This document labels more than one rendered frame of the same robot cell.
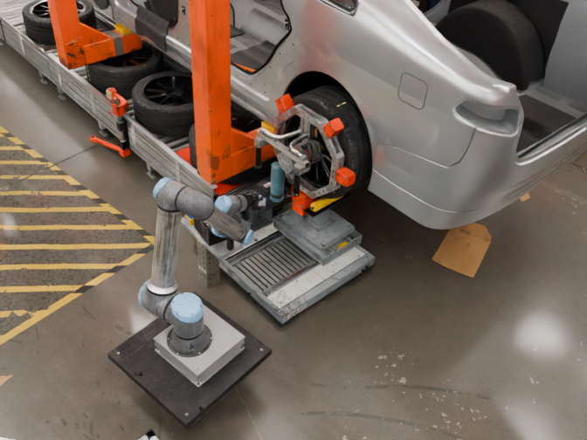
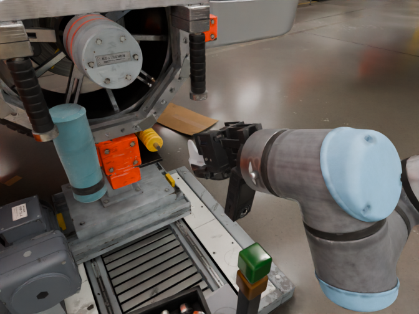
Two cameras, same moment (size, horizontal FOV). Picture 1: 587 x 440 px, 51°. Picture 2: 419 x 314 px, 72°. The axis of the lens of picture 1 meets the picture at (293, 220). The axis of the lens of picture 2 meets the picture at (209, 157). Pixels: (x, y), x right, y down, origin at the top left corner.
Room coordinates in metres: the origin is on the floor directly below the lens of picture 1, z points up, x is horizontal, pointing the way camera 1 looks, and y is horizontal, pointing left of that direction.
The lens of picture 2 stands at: (2.60, 0.64, 1.04)
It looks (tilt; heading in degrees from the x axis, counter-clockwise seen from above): 36 degrees down; 283
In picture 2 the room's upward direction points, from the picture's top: straight up
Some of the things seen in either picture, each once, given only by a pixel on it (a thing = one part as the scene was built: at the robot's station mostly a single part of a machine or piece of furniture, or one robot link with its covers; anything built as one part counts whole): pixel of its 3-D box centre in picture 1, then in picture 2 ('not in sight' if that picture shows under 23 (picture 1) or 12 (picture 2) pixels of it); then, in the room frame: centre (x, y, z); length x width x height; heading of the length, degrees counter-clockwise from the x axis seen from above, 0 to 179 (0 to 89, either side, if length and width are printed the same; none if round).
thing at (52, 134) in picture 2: (258, 155); (32, 98); (3.01, 0.24, 0.83); 0.04 x 0.04 x 0.16
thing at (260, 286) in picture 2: not in sight; (251, 280); (2.59, 0.35, 0.59); 0.04 x 0.04 x 0.04; 45
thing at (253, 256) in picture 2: not in sight; (254, 262); (2.59, 0.35, 0.64); 0.04 x 0.04 x 0.04; 45
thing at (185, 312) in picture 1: (186, 313); not in sight; (1.96, 0.49, 0.59); 0.17 x 0.15 x 0.18; 60
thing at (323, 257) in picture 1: (317, 230); (121, 204); (3.18, -0.17, 0.13); 0.50 x 0.36 x 0.10; 45
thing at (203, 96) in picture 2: (296, 183); (197, 65); (2.77, 0.00, 0.83); 0.04 x 0.04 x 0.16
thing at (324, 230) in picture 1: (320, 209); (113, 170); (3.18, -0.17, 0.32); 0.40 x 0.30 x 0.28; 45
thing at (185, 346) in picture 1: (189, 333); not in sight; (1.96, 0.48, 0.45); 0.19 x 0.19 x 0.10
